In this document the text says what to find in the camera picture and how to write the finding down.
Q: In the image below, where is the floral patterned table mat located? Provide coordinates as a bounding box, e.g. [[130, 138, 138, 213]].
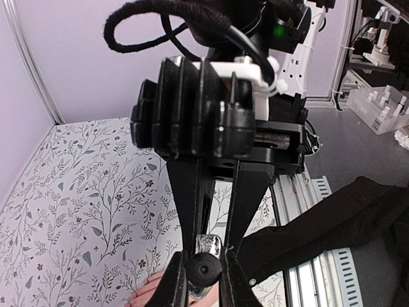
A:
[[0, 116, 288, 307]]

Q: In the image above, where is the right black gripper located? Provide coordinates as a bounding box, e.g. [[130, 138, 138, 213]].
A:
[[204, 92, 306, 251]]

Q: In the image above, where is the black sleeved forearm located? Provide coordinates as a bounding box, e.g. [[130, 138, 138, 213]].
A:
[[238, 177, 408, 283]]

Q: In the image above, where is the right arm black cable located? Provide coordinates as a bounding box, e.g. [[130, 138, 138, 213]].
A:
[[102, 0, 275, 84]]

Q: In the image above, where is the clear tray of bottles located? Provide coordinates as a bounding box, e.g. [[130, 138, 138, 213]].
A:
[[346, 85, 408, 135]]

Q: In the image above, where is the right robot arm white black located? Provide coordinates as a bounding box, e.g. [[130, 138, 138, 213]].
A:
[[161, 1, 335, 253]]

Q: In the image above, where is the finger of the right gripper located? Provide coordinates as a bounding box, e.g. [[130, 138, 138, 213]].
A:
[[167, 159, 204, 253]]

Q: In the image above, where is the person's bare hand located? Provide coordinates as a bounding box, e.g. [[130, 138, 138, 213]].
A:
[[125, 271, 164, 307]]

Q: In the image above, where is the right aluminium frame post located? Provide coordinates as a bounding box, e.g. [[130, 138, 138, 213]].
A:
[[1, 0, 65, 125]]

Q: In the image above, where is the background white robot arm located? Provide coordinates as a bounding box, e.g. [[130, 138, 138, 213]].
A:
[[363, 6, 401, 70]]

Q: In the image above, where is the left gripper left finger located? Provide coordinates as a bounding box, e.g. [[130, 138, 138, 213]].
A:
[[147, 250, 189, 307]]

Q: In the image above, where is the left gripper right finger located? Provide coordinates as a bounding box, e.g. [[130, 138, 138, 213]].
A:
[[219, 249, 262, 307]]

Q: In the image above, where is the front aluminium slotted rail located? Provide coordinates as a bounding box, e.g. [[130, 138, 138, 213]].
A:
[[270, 171, 364, 306]]

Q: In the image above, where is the black nail polish cap brush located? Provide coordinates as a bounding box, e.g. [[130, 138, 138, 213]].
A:
[[185, 253, 222, 287]]

